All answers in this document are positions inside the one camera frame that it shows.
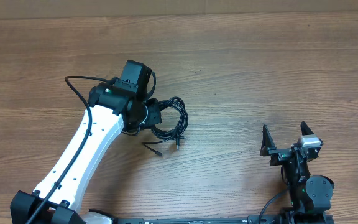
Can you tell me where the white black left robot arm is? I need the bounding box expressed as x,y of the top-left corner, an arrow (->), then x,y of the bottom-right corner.
10,60 -> 155,224

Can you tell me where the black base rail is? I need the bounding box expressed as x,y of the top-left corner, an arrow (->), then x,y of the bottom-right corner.
113,215 -> 334,224

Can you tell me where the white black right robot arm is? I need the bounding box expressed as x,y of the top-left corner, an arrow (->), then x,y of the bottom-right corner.
257,121 -> 334,223

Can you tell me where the black cable bundle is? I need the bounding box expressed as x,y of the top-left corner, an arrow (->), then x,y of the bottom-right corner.
121,96 -> 190,157

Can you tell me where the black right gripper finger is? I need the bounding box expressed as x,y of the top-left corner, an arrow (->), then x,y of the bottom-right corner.
300,121 -> 314,136
260,124 -> 277,156

